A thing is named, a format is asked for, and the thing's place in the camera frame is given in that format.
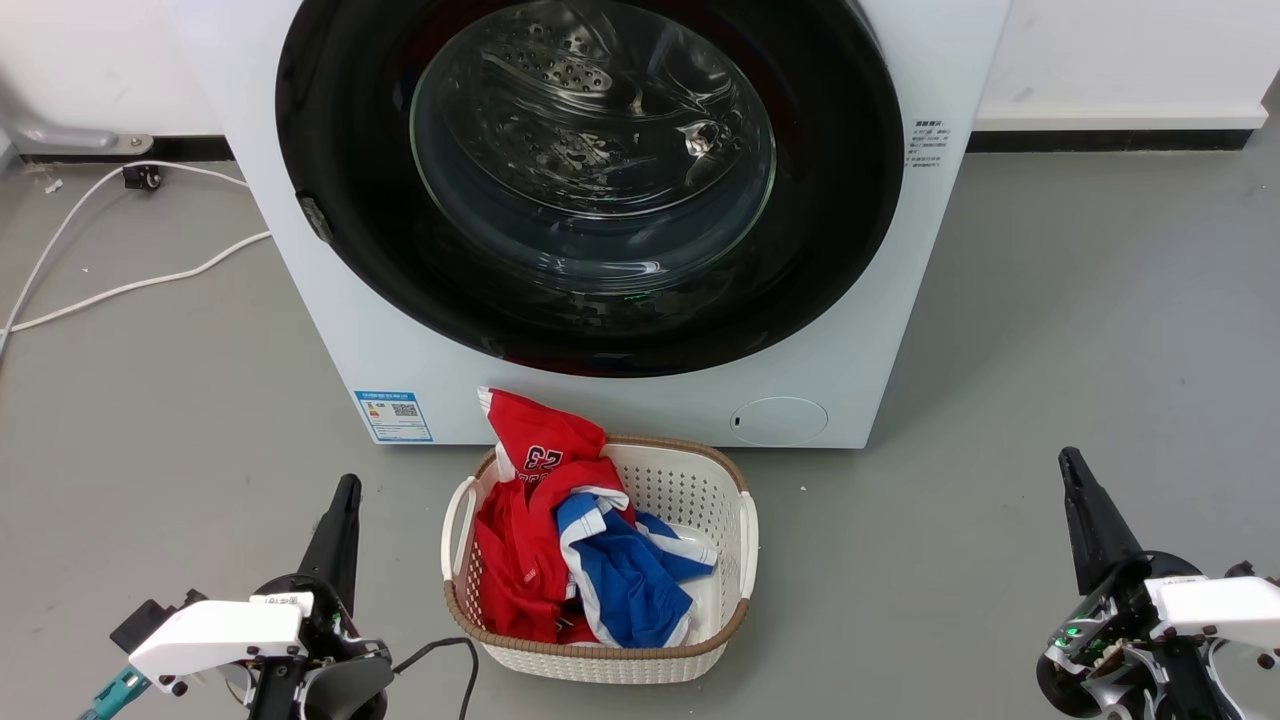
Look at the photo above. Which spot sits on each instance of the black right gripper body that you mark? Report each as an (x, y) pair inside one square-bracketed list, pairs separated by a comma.
[(1120, 620)]

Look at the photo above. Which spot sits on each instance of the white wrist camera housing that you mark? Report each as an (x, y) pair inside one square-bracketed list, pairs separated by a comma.
[(1215, 605), (215, 630)]

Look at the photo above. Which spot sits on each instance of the black printed text label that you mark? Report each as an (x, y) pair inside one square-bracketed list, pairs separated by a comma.
[(925, 145)]

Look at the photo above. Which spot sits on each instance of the white front-load washing machine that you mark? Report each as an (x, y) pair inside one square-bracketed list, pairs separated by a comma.
[(650, 410)]

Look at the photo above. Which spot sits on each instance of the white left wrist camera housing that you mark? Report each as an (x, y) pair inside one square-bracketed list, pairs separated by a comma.
[(215, 630)]

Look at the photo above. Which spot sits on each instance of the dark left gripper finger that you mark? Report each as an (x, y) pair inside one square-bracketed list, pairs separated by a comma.
[(338, 540)]

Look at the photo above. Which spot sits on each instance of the round white filter cover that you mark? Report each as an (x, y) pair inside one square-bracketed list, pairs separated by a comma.
[(778, 421)]

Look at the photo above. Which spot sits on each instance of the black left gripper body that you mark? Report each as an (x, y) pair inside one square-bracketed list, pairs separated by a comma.
[(325, 625)]

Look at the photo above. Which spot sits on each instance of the white plastic laundry basket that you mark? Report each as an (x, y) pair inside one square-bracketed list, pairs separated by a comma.
[(690, 480)]

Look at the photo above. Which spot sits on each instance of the red sports jersey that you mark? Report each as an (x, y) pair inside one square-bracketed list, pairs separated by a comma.
[(540, 430)]

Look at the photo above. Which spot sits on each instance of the black round glass washer door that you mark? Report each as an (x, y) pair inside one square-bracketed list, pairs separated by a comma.
[(335, 150)]

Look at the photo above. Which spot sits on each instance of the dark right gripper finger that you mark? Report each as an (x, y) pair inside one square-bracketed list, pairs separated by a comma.
[(1095, 530)]

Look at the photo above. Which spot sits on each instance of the blue energy label sticker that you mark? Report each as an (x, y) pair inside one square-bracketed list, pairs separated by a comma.
[(395, 415)]

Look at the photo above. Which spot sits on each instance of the blue and white garment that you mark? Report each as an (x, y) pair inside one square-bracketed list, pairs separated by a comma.
[(630, 590)]

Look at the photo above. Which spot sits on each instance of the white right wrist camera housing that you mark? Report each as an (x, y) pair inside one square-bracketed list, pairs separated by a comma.
[(1215, 605)]

